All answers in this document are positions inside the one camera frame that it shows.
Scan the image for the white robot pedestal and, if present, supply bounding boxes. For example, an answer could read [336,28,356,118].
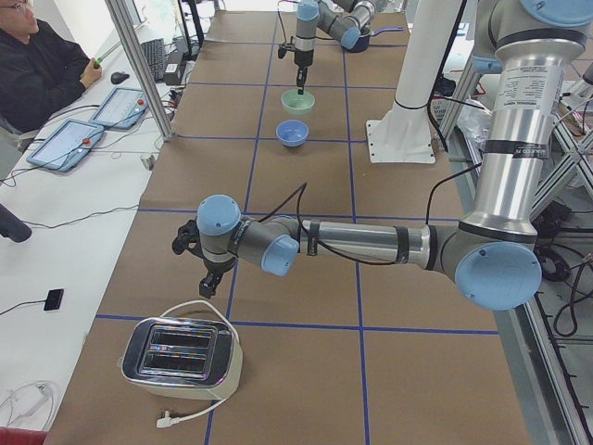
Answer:
[366,0,465,164]

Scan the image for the black computer mouse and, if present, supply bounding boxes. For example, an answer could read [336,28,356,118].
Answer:
[110,71,130,85]

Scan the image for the aluminium frame post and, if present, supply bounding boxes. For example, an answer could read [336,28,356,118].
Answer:
[105,0,174,142]

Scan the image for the green bowl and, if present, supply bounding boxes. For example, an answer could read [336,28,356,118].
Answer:
[281,89,315,116]

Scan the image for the white toaster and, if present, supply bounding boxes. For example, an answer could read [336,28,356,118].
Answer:
[120,317,243,401]

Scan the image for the small black phone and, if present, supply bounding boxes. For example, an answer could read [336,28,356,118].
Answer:
[44,288,64,312]

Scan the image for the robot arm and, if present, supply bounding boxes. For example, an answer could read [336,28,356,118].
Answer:
[292,1,381,95]
[196,1,592,311]

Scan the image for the teach pendant tablet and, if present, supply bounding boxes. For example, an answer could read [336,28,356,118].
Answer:
[26,119,105,172]
[89,87,147,130]

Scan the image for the white charger with cable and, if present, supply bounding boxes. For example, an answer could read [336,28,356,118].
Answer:
[1,380,57,430]

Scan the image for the white toaster cable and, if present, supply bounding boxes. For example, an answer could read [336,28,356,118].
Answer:
[155,299,233,429]

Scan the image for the blue bowl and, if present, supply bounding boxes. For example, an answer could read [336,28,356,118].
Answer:
[275,120,309,147]

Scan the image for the seated person in black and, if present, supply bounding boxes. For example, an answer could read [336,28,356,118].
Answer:
[1,1,102,134]

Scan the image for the small metal cylinder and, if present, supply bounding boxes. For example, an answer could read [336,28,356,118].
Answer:
[140,154,156,171]

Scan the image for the black keyboard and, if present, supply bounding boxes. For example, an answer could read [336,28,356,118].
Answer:
[140,38,165,83]

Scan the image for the far teach pendant tablet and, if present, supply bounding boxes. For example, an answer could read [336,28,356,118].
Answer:
[89,87,147,130]

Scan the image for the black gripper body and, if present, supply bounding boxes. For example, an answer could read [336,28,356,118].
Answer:
[202,254,236,281]
[294,49,313,69]

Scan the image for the near teach pendant tablet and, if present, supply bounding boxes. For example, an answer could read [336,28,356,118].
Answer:
[26,119,105,172]

